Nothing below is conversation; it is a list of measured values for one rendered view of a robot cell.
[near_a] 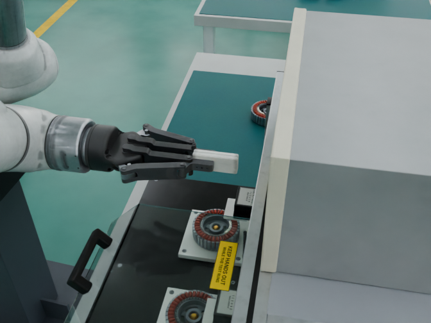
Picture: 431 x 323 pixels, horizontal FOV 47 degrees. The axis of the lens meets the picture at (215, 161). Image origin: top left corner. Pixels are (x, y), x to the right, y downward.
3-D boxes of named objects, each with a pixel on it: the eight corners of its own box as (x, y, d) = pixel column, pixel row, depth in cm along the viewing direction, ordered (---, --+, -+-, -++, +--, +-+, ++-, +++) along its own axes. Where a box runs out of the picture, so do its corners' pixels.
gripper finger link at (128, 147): (124, 142, 78) (120, 148, 77) (193, 152, 76) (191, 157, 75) (126, 161, 81) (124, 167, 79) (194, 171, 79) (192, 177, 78)
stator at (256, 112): (274, 105, 168) (274, 95, 166) (291, 122, 161) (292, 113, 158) (244, 113, 165) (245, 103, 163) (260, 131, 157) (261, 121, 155)
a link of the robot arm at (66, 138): (52, 181, 81) (87, 186, 80) (40, 136, 75) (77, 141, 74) (74, 147, 88) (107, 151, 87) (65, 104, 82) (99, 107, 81)
